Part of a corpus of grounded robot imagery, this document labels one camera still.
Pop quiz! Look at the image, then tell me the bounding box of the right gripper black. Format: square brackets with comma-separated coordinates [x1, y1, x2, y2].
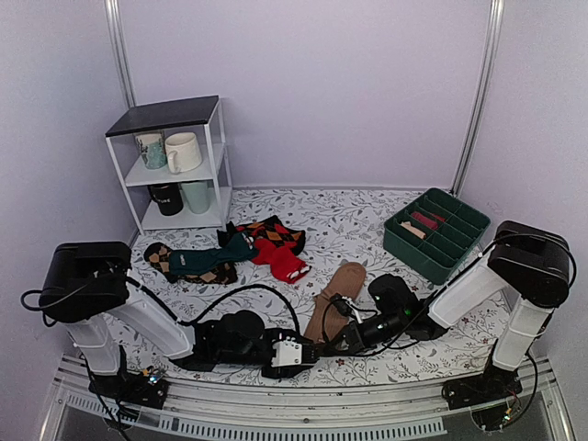
[326, 312, 406, 357]

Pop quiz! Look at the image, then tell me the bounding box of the tan ribbed sock brown cuff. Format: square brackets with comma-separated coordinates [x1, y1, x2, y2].
[304, 262, 367, 344]

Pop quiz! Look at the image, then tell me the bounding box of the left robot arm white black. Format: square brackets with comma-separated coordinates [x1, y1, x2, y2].
[20, 242, 320, 399]

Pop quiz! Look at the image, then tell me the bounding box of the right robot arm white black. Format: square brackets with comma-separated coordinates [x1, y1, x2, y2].
[335, 220, 578, 401]

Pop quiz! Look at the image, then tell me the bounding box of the floral patterned table mat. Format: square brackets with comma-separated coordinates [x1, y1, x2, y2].
[131, 189, 509, 388]

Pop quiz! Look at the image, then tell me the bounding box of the red sock white trim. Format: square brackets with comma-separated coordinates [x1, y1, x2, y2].
[252, 238, 311, 284]

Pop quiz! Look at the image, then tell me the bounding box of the rolled beige sock in box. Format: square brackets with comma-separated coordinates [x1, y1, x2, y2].
[401, 221, 426, 240]

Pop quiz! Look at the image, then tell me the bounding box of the green divided storage box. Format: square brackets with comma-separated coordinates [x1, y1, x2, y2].
[383, 187, 491, 285]

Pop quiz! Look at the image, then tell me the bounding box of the argyle brown orange sock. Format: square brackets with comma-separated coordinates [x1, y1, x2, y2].
[236, 215, 306, 255]

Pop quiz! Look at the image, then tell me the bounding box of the rolled red sock in box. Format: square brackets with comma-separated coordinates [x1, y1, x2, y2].
[411, 211, 445, 231]

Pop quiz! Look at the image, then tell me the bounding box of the black sock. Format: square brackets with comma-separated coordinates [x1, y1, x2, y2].
[217, 221, 238, 248]

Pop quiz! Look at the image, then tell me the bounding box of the dark teal sock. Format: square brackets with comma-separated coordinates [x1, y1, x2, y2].
[168, 233, 258, 276]

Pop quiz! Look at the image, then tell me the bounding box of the argyle sock brown beige left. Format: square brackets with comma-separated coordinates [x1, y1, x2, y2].
[143, 243, 238, 285]

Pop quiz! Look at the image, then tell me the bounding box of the pale green mug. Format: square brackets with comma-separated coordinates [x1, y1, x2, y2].
[180, 181, 210, 214]

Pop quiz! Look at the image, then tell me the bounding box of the black mug white text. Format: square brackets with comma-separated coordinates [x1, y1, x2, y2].
[148, 183, 184, 216]

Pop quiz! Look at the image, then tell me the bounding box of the cream ceramic mug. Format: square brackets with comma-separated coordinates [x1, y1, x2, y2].
[164, 132, 202, 175]

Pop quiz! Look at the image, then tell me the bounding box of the white metal shelf black top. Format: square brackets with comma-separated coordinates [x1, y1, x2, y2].
[105, 96, 232, 234]

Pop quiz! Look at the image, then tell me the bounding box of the teal patterned mug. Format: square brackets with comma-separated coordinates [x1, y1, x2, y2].
[134, 131, 167, 170]

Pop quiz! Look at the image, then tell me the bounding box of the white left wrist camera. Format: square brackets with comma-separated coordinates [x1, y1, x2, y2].
[271, 340, 303, 368]

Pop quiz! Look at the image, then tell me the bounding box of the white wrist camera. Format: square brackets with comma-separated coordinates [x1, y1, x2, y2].
[330, 294, 364, 323]
[271, 340, 303, 368]

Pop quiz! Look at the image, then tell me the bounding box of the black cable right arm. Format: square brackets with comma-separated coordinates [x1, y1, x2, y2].
[321, 298, 424, 358]

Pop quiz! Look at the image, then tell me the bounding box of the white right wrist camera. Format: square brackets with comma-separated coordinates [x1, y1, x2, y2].
[330, 294, 364, 323]

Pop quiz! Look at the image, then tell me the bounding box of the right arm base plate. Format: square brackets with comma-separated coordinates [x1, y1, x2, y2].
[441, 360, 523, 432]

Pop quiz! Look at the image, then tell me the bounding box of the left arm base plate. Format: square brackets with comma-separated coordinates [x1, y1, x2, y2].
[88, 346, 169, 410]

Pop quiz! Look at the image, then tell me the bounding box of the aluminium front rail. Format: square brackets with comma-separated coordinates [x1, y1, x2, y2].
[39, 356, 575, 441]

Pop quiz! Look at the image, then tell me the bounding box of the black cable left base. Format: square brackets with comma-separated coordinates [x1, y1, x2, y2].
[82, 362, 139, 441]

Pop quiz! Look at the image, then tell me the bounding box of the right aluminium corner post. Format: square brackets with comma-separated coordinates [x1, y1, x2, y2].
[449, 0, 504, 197]

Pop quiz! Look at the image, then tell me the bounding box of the aluminium corner post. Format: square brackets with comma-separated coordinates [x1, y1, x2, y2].
[104, 0, 136, 108]
[449, 0, 504, 197]

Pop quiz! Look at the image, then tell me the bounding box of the left aluminium corner post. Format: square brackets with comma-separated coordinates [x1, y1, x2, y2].
[104, 0, 136, 108]

